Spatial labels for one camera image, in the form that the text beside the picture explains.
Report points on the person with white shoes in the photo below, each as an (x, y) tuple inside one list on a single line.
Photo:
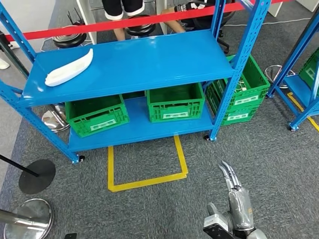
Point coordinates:
[(4, 62)]

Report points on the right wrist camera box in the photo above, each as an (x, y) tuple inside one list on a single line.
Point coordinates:
[(215, 224)]

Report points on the black stanchion with round base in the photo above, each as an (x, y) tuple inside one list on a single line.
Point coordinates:
[(37, 176)]

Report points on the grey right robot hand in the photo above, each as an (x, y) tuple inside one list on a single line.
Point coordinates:
[(240, 207)]

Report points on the yellow floor tape square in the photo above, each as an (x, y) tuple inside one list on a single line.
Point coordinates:
[(149, 180)]

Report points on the chrome stanchion with round base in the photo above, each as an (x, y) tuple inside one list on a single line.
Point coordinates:
[(27, 219)]

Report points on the black round stool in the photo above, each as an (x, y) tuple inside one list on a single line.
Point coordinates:
[(140, 29), (69, 39)]

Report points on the blue metal shelf rack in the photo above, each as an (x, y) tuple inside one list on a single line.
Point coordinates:
[(298, 89), (137, 62)]

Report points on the standing person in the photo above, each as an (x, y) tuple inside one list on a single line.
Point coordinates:
[(114, 8)]

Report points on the red barrier tape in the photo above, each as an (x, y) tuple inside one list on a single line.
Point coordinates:
[(100, 26)]

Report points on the black wifi router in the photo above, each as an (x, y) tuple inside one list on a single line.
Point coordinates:
[(75, 18)]

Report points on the white curved plastic part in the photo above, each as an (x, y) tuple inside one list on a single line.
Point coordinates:
[(67, 71)]

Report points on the chrome stanchion base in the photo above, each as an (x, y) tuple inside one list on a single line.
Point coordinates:
[(56, 120), (273, 74)]

